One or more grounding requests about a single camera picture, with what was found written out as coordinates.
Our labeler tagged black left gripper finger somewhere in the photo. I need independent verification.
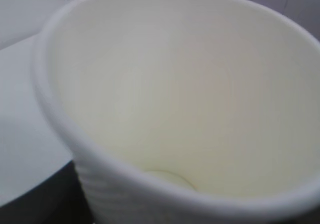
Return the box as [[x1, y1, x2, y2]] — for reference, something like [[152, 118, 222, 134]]
[[0, 161, 94, 223]]

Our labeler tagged white paper coffee cup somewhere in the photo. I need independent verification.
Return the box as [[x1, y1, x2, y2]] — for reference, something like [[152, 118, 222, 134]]
[[31, 0, 320, 223]]

